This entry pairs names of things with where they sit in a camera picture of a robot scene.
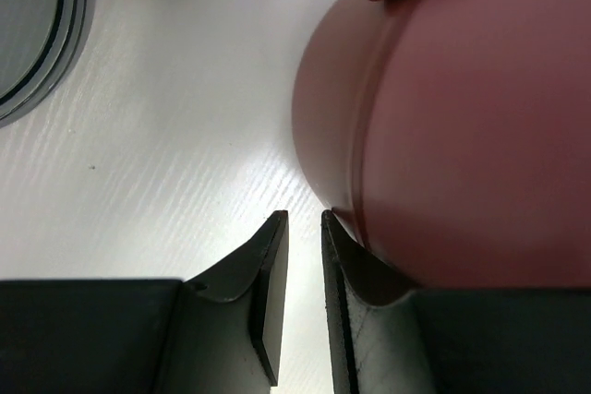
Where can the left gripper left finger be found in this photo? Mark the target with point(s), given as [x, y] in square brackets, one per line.
[219, 332]

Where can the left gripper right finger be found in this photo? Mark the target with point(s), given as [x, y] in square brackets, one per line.
[388, 335]

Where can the pink steel-lined pot with handles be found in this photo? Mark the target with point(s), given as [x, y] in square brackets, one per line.
[477, 163]

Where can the grey transparent lid with handles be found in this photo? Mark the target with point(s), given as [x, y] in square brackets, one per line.
[40, 41]

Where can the dark red steel-lined pot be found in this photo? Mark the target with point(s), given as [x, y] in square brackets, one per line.
[334, 92]

